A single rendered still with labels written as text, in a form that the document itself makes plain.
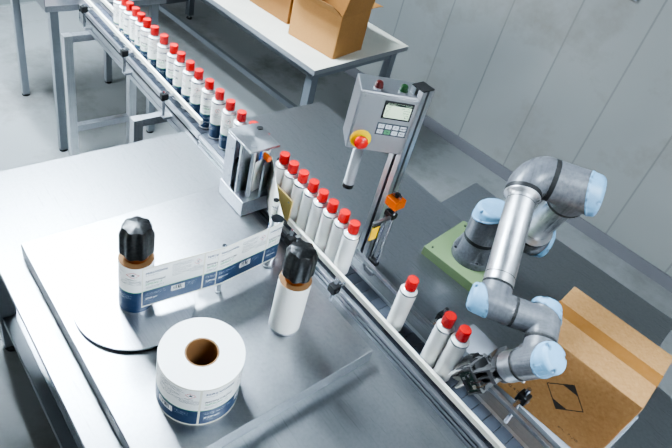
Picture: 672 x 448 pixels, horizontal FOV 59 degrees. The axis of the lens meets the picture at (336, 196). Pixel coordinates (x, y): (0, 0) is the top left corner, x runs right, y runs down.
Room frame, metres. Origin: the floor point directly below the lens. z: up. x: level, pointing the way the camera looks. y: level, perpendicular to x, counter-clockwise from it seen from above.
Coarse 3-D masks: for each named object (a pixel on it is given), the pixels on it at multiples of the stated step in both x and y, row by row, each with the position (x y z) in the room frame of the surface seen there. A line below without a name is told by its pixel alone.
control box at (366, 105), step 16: (368, 80) 1.48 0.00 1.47; (384, 80) 1.51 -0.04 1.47; (400, 80) 1.53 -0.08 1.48; (352, 96) 1.49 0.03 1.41; (368, 96) 1.42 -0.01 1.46; (384, 96) 1.43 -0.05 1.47; (400, 96) 1.45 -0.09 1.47; (416, 96) 1.47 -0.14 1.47; (352, 112) 1.44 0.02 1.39; (368, 112) 1.42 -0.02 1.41; (352, 128) 1.42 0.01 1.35; (368, 128) 1.43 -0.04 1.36; (352, 144) 1.42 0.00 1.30; (368, 144) 1.43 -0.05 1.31; (384, 144) 1.44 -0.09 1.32; (400, 144) 1.45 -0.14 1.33
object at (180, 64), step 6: (180, 54) 2.04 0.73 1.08; (180, 60) 2.04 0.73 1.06; (174, 66) 2.04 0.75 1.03; (180, 66) 2.03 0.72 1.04; (174, 72) 2.03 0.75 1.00; (180, 72) 2.03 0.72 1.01; (174, 78) 2.03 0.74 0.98; (180, 78) 2.03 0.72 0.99; (174, 84) 2.03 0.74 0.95; (180, 84) 2.03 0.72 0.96; (180, 90) 2.03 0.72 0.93
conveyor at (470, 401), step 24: (216, 144) 1.82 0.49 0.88; (360, 288) 1.30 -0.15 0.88; (384, 312) 1.23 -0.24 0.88; (408, 336) 1.17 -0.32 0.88; (408, 360) 1.08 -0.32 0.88; (432, 384) 1.03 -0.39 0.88; (456, 384) 1.05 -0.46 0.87; (456, 408) 0.97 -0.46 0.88; (480, 408) 0.99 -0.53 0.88; (480, 432) 0.92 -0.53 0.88; (504, 432) 0.94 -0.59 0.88
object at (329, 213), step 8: (336, 200) 1.43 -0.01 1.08; (328, 208) 1.41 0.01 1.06; (336, 208) 1.41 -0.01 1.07; (328, 216) 1.40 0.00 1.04; (336, 216) 1.41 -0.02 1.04; (320, 224) 1.41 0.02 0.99; (328, 224) 1.40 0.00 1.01; (320, 232) 1.40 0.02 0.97; (328, 232) 1.40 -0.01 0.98; (320, 240) 1.40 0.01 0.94; (320, 248) 1.40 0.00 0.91
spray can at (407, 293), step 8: (408, 280) 1.18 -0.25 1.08; (416, 280) 1.19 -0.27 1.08; (400, 288) 1.18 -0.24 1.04; (408, 288) 1.17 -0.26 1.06; (416, 288) 1.20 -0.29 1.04; (400, 296) 1.17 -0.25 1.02; (408, 296) 1.16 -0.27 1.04; (400, 304) 1.16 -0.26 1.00; (408, 304) 1.16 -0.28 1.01; (392, 312) 1.17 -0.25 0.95; (400, 312) 1.16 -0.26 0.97; (408, 312) 1.17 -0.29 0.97; (392, 320) 1.17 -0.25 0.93; (400, 320) 1.16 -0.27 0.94; (400, 328) 1.17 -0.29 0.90
